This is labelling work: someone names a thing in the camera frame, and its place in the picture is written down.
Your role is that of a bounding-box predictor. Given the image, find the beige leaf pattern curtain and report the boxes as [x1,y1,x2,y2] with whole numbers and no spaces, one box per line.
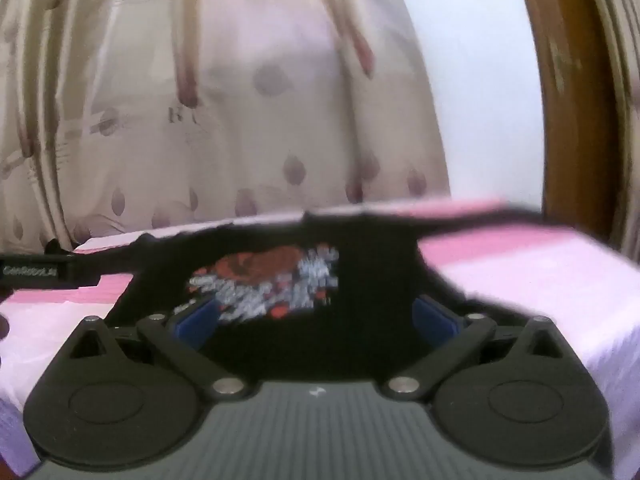
[1,0,449,252]

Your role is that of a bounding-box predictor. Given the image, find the brown wooden door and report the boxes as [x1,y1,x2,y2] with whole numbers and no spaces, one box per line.
[525,0,622,240]

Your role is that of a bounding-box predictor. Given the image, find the black printed small shirt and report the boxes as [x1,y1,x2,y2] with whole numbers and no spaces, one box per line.
[44,206,544,380]

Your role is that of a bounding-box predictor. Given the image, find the pink checked bed sheet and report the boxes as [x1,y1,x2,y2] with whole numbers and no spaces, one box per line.
[1,214,639,479]

